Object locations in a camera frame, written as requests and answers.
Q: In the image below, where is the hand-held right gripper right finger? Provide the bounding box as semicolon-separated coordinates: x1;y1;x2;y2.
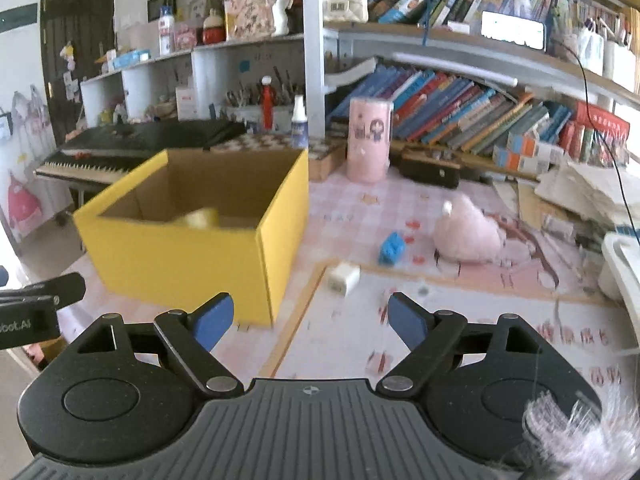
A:
376;291;556;396

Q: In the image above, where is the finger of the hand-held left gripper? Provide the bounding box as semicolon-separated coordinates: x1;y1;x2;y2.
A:
0;273;86;307

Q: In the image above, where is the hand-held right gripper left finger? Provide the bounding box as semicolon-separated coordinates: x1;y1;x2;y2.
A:
65;292;244;397

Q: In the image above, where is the yellow cardboard box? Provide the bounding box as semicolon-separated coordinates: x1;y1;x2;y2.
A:
73;147;310;326

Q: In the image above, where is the blue wrapper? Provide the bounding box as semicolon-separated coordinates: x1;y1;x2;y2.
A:
377;232;407;267

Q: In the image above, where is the white charger plug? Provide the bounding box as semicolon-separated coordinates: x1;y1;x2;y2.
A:
327;261;362;295

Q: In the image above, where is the yellow tape roll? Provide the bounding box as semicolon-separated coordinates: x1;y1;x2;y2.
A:
172;206;221;228

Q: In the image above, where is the pink plush toy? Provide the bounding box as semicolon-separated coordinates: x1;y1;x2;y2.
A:
432;195;503;263

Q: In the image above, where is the person's right forearm fluffy sleeve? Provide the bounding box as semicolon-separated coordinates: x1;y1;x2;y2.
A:
520;390;640;480

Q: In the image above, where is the black keyboard stand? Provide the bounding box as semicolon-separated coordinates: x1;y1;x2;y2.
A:
57;180;87;252

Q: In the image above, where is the dark wooden box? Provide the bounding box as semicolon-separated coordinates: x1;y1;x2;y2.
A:
399;149;462;190

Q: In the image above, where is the black keyboard piano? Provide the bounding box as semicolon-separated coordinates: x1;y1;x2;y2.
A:
34;120;248;186

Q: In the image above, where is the pink cartoon cylinder container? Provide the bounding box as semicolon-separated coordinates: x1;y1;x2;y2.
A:
346;98;393;184

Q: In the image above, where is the wooden chess box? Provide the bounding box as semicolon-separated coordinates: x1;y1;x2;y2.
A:
210;132;347;182

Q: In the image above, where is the orange white carton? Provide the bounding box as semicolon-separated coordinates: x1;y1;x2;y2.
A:
507;130;566;162
492;144;538;172

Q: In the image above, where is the white pen tray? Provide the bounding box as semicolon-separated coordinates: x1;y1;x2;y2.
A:
222;90;296;123

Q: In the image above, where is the row of leaning books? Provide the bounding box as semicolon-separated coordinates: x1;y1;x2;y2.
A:
327;62;573;156

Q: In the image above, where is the white spray bottle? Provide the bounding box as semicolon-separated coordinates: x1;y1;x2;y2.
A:
291;95;307;150

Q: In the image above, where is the stack of papers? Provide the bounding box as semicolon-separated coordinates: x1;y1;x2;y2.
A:
535;157;640;256

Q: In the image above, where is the red white shelf box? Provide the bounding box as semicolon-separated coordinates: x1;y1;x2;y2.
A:
175;85;196;120

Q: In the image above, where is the white plastic container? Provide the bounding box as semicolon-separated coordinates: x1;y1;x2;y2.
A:
597;232;640;301

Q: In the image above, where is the red slim bottle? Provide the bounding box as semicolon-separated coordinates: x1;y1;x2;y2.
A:
260;76;277;132

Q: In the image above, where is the blue tissue packet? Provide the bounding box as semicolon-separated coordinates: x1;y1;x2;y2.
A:
107;50;152;72

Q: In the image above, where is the red book set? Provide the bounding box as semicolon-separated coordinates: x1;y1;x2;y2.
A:
557;100;631;166

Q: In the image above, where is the dark door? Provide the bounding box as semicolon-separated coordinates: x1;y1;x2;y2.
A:
40;0;117;146

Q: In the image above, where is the white bookshelf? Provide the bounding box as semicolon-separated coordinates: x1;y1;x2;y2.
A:
80;0;640;181

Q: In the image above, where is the white lotion bottle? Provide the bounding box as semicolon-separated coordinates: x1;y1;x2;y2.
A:
159;6;176;57

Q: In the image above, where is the pink cartoon box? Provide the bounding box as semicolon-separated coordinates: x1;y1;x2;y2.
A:
172;25;198;51

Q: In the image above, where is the red round doll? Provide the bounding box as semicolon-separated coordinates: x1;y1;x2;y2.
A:
202;10;227;45

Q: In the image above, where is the phone with lit screen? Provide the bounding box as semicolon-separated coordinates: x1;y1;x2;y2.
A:
481;10;547;52

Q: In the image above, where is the floral printed bag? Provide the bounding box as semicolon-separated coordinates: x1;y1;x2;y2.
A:
225;0;291;41

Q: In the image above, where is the pink wall sticker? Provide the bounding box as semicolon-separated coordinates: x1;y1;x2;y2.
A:
0;87;56;243

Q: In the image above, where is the black cable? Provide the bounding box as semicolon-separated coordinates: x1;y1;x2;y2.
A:
555;40;640;241

